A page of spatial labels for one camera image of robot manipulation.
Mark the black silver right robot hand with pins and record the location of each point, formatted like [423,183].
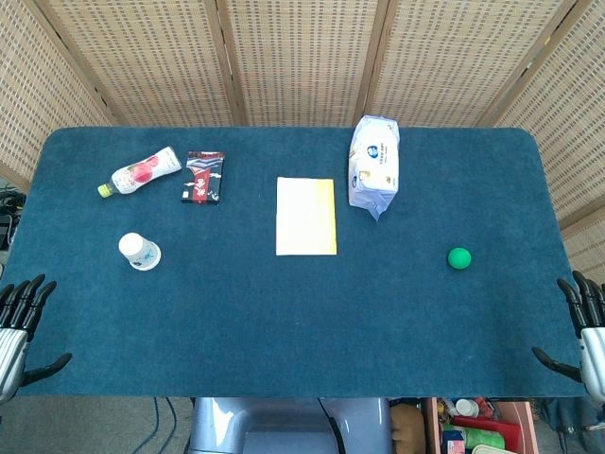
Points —
[593,350]

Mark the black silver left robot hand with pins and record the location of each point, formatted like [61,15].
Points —
[13,345]

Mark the white paper cup green flower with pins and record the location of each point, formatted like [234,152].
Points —
[152,266]

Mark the red flat package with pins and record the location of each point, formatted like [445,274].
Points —
[496,428]

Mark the white plastic bottle in crate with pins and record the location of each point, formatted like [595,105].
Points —
[467,407]

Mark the green plastic container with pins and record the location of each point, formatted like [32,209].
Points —
[482,437]

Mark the green ball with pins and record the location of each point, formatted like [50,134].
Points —
[459,258]

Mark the pink storage crate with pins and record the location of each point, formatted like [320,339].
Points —
[432,425]

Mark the brown bag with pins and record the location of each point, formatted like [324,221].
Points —
[406,425]

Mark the white red drink bottle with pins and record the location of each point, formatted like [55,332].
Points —
[142,174]

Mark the black red flat box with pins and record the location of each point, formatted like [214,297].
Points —
[203,179]

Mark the grey robot torso base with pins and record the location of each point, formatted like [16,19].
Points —
[283,425]

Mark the white blue tissue pack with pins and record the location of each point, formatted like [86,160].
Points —
[373,165]

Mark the blue felt table cover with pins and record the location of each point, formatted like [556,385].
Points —
[302,321]

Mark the white yellow notebook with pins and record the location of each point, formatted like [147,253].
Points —
[305,217]

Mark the wicker folding screen wooden frame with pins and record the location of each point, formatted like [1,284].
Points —
[302,57]

